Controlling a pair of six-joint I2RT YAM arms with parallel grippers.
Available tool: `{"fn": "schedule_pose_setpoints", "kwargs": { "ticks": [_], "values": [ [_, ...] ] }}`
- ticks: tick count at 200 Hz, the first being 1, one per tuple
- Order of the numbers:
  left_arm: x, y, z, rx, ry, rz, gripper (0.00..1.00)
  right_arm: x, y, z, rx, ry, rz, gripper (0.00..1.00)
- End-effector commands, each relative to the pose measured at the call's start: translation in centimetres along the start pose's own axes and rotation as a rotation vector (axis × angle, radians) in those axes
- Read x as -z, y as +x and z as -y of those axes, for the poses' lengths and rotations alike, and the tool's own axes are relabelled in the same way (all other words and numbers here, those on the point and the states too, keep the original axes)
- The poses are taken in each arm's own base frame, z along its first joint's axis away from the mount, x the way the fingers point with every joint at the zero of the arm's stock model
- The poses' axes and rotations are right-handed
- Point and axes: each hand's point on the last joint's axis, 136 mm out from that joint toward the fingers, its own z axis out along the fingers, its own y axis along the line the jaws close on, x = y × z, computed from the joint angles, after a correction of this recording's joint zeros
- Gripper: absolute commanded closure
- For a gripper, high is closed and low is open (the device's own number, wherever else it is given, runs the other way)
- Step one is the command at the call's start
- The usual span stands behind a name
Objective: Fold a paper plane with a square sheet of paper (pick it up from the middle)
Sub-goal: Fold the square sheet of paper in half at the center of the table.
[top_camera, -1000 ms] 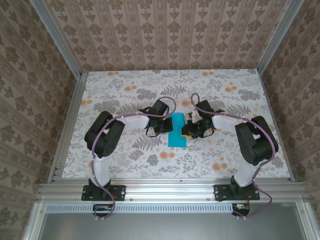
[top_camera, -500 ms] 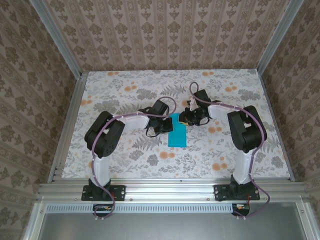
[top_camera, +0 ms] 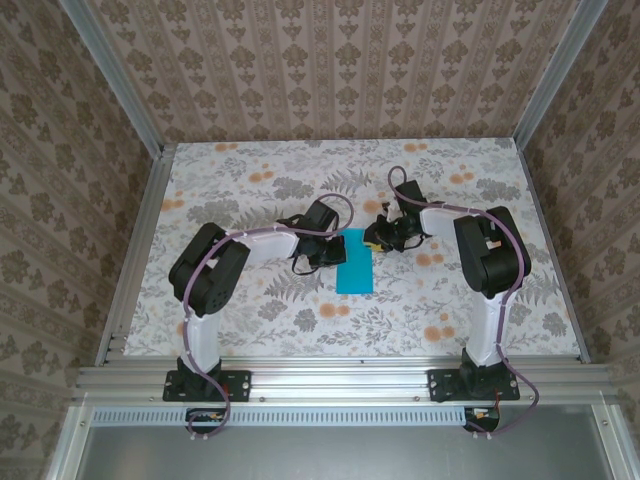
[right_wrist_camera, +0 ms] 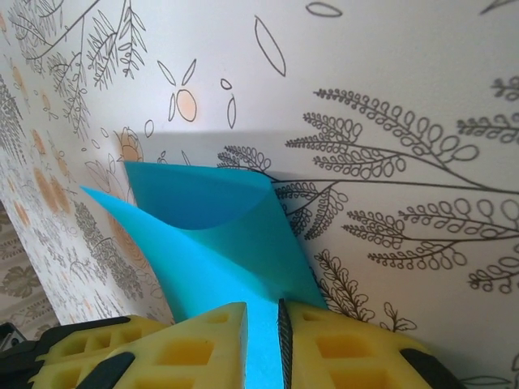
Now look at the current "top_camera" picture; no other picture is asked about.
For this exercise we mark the teal blue cloth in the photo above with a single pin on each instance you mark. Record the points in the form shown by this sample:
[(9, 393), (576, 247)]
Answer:
[(356, 275)]

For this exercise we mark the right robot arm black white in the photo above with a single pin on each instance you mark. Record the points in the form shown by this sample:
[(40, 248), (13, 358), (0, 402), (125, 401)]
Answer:
[(490, 260)]

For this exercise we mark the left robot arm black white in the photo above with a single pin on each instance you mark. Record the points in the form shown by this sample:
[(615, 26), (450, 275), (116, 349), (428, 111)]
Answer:
[(210, 280)]

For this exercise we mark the floral printed table cover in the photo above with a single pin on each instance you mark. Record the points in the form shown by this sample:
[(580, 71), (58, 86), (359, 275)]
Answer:
[(320, 165)]

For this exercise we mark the grey metal panel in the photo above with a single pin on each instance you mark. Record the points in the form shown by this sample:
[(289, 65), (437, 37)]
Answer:
[(340, 455)]

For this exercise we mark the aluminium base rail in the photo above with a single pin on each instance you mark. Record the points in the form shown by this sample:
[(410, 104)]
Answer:
[(340, 380)]

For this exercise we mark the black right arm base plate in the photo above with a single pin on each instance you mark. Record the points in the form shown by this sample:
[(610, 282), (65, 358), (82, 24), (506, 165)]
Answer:
[(440, 385)]

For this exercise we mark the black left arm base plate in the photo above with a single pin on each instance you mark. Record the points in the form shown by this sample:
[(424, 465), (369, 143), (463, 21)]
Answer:
[(240, 385)]

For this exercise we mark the aluminium side rail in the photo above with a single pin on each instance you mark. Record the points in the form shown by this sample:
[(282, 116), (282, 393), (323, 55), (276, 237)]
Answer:
[(137, 240)]

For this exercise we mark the aluminium frame post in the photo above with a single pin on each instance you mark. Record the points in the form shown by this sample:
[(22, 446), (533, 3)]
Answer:
[(119, 80), (555, 75)]

